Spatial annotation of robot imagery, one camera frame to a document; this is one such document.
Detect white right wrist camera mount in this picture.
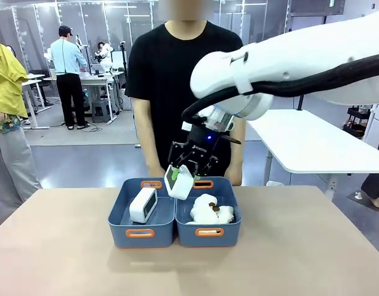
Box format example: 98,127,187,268
181,105,235,134

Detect small white desk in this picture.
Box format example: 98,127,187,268
20,73,52,130

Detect black camera tripod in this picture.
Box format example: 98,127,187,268
119,40,129,110

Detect blue basket with orange handles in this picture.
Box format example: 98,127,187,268
108,177,178,249
175,176,242,248

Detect black trolley cart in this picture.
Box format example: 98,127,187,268
342,104,375,139

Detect person's right forearm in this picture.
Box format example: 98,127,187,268
138,128,161,169

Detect person's left forearm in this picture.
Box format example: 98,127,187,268
229,120,247,171

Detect person's left hand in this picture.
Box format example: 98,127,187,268
224,167,243,187

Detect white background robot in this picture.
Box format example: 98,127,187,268
94,41,115,74

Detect legs of bystander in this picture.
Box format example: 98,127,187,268
359,173,379,211

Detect grey stool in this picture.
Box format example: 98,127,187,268
90,98,113,125

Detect man in light blue shirt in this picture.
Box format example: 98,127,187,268
49,25,91,131

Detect white background desk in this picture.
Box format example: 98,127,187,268
43,71,128,125

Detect person's right hand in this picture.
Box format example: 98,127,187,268
147,165,166,186

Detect black sleeved cable of right arm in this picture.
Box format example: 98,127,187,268
181,51,379,125

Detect white digital clock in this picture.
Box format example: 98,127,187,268
163,163,195,201
128,186,159,225

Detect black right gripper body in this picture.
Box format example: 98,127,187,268
167,123,234,179

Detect large white table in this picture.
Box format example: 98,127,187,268
246,108,379,187

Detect person in black T-shirt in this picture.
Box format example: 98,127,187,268
124,18,247,187

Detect person in yellow jacket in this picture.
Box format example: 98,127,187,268
0,41,44,211

